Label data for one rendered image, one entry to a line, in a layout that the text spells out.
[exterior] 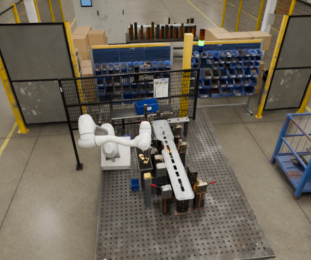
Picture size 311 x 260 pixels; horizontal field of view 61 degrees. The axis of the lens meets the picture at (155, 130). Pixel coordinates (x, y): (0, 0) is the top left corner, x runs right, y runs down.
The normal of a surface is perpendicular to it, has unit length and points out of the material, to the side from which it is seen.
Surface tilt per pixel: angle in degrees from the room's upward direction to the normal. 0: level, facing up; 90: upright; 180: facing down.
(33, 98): 90
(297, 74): 94
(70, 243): 0
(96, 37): 90
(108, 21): 90
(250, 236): 0
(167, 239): 0
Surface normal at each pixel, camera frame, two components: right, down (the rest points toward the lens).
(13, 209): 0.00, -0.81
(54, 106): 0.15, 0.62
